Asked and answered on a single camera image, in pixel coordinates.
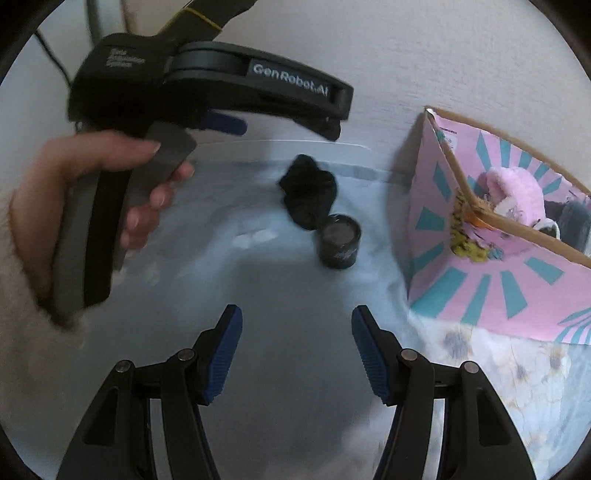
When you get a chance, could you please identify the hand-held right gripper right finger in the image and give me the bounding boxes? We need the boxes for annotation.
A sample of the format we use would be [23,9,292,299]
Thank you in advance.
[351,305,536,480]

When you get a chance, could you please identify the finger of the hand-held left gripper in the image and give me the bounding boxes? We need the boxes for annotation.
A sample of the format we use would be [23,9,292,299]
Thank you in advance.
[205,108,247,137]
[291,114,343,142]

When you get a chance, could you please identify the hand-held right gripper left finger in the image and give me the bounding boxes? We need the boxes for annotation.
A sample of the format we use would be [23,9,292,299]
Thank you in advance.
[55,304,244,480]

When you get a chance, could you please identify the black cloth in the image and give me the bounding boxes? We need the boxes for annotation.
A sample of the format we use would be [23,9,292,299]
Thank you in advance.
[277,154,338,232]

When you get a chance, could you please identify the black round jar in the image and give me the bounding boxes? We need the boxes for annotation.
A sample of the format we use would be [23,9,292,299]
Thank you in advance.
[316,213,362,271]

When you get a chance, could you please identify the pink printed cardboard box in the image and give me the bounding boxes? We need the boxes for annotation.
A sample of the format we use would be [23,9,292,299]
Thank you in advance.
[406,105,591,346]

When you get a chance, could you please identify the pink fluffy earmuffs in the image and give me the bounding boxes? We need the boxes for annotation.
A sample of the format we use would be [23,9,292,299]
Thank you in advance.
[480,166,550,232]

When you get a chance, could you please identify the blue-grey fluffy cloth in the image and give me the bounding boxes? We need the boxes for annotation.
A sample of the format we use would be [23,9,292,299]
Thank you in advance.
[545,194,591,259]

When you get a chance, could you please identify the person's left hand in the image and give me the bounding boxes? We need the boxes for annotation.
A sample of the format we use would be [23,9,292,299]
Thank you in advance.
[9,130,195,296]

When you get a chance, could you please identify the black cable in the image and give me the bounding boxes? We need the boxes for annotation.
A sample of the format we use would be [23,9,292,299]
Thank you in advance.
[34,30,72,86]

